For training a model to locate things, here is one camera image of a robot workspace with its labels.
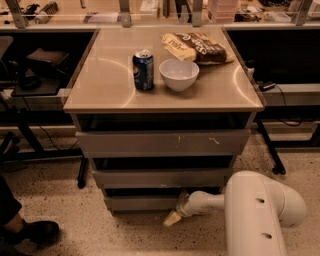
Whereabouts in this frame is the grey bottom drawer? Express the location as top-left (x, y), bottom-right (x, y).
top-left (103, 193), bottom-right (222, 212)

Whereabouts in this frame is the blue soda can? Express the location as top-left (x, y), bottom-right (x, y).
top-left (132, 49), bottom-right (154, 91)

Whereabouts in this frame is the pink plastic box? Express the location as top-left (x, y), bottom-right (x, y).
top-left (207, 0), bottom-right (238, 23)

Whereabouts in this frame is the small black device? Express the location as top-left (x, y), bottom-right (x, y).
top-left (259, 81), bottom-right (276, 92)

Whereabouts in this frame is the grey top drawer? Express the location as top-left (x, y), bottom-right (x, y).
top-left (76, 129), bottom-right (250, 158)

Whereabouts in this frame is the black desk leg right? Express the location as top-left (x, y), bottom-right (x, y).
top-left (256, 120), bottom-right (286, 175)

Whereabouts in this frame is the black desk leg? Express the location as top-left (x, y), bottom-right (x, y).
top-left (77, 157), bottom-right (88, 189)
top-left (256, 120), bottom-right (286, 175)

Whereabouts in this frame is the white bowl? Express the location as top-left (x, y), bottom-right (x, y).
top-left (159, 59), bottom-right (200, 92)

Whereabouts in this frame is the grey drawer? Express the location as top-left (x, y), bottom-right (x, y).
top-left (103, 193), bottom-right (222, 212)
top-left (76, 129), bottom-right (250, 158)
top-left (93, 168), bottom-right (232, 189)

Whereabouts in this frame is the black desk leg left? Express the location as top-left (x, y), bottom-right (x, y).
top-left (77, 157), bottom-right (88, 189)

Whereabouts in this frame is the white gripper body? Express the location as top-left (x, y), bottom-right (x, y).
top-left (176, 197), bottom-right (195, 217)

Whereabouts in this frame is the grey middle drawer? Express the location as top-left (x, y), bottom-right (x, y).
top-left (93, 168), bottom-right (232, 189)

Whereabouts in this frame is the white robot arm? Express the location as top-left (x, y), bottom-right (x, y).
top-left (163, 171), bottom-right (307, 256)

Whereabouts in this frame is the dark trouser leg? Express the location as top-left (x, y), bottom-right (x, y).
top-left (0, 176), bottom-right (22, 225)

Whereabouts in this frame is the grey drawer cabinet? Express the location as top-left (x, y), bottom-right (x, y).
top-left (62, 27), bottom-right (265, 216)

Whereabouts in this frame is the black shoe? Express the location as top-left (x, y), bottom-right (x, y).
top-left (0, 221), bottom-right (60, 245)

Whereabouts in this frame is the brown yellow chip bag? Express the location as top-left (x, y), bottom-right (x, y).
top-left (161, 32), bottom-right (235, 65)

